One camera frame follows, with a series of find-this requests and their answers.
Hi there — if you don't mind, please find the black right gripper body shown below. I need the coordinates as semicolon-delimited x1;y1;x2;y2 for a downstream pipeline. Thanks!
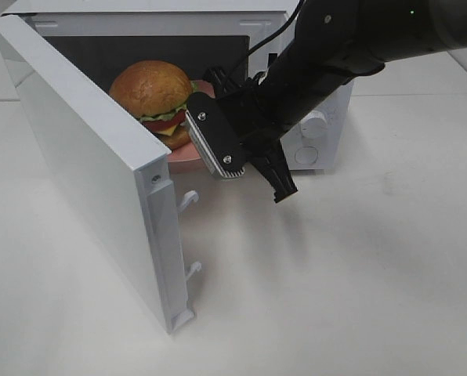
204;68;283;156

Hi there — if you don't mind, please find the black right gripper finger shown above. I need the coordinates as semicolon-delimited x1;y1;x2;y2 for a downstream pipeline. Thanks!
241;135;298;203

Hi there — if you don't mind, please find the round white door button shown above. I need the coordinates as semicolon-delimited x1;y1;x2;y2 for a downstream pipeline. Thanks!
295;146;319;165

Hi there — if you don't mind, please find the white timer knob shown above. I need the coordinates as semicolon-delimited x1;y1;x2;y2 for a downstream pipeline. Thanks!
298;110;328;139

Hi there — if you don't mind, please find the pink round plate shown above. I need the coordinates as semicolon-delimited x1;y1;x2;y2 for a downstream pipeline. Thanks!
168;80;215;174

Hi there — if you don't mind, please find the burger with lettuce and tomato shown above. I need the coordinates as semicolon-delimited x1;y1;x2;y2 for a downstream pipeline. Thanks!
109;60;197;150

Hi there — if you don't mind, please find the white microwave door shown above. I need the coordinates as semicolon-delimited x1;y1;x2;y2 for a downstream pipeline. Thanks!
0;15;194;333

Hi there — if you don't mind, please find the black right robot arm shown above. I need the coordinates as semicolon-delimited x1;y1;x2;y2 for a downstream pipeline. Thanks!
205;1;467;201

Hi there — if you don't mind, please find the white microwave oven body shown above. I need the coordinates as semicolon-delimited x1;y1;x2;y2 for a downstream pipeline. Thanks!
1;1;353;171

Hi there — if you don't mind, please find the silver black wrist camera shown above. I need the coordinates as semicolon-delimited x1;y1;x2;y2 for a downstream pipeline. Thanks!
185;92;246;180

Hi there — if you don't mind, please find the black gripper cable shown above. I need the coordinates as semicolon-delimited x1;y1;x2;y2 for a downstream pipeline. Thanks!
204;0;309;99

